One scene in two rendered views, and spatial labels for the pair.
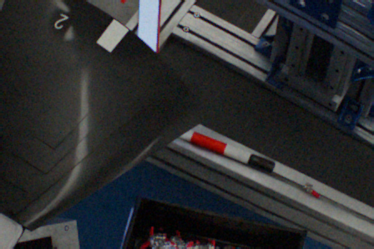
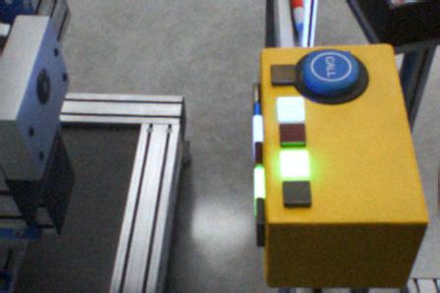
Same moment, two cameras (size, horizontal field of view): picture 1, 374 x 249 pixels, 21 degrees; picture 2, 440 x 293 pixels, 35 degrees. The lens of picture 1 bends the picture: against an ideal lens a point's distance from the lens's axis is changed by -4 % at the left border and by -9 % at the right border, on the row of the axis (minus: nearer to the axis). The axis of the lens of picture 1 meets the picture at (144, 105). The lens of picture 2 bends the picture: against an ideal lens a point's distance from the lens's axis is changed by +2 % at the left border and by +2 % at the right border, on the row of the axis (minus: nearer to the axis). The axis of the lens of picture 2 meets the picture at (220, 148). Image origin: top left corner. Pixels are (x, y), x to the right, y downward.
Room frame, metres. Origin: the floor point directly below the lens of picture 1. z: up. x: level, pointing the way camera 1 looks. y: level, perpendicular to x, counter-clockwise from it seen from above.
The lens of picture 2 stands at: (1.00, 0.51, 1.43)
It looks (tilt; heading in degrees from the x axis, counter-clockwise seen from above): 51 degrees down; 248
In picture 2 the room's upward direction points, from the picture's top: 4 degrees counter-clockwise
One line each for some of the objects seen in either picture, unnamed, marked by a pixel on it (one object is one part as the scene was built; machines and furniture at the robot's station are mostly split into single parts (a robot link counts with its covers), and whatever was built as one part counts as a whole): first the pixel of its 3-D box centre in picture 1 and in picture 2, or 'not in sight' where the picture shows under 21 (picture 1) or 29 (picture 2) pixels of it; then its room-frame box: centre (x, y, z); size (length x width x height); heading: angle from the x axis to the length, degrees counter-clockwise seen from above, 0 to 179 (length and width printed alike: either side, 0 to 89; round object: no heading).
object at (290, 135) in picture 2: not in sight; (292, 135); (0.84, 0.26, 1.08); 0.02 x 0.02 x 0.01; 64
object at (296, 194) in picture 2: not in sight; (297, 194); (0.86, 0.30, 1.08); 0.02 x 0.02 x 0.01; 64
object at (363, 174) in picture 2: not in sight; (328, 168); (0.81, 0.26, 1.02); 0.16 x 0.10 x 0.11; 64
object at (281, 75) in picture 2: not in sight; (283, 75); (0.82, 0.20, 1.08); 0.02 x 0.02 x 0.01; 64
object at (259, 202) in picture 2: not in sight; (260, 221); (0.89, 0.29, 1.04); 0.02 x 0.01 x 0.03; 64
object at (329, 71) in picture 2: not in sight; (330, 73); (0.79, 0.22, 1.08); 0.04 x 0.04 x 0.02
